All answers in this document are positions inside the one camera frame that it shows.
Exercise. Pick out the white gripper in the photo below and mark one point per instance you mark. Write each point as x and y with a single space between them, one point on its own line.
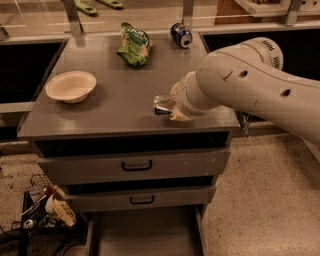
182 97

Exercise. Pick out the redbull can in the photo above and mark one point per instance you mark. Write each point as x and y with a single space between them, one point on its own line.
163 105

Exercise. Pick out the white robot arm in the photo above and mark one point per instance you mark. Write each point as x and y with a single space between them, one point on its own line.
248 77

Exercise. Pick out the grey top drawer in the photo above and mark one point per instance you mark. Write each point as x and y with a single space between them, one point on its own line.
130 167

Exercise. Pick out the blue pepsi can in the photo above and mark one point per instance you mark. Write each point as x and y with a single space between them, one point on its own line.
181 35

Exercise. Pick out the grey drawer cabinet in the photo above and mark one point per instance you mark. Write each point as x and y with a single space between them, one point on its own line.
118 117

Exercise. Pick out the grey middle drawer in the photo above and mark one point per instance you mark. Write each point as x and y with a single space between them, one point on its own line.
140 199

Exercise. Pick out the grey open bottom drawer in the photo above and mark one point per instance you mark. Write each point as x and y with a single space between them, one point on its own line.
167 231

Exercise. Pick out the green chip bag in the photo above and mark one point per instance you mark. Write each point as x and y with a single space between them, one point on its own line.
135 47

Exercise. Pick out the wooden shelf unit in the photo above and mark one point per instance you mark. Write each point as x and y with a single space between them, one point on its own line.
287 12

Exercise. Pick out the white paper bowl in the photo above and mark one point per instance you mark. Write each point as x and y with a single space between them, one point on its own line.
71 87

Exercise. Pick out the green tool right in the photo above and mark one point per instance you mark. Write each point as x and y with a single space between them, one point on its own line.
112 3

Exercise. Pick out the green tool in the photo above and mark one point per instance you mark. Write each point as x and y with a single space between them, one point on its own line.
86 9
112 3

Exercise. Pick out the green tool left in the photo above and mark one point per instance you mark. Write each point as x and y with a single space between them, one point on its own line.
86 9

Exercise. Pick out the black wire rack with items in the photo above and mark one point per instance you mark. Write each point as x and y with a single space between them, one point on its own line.
44 210

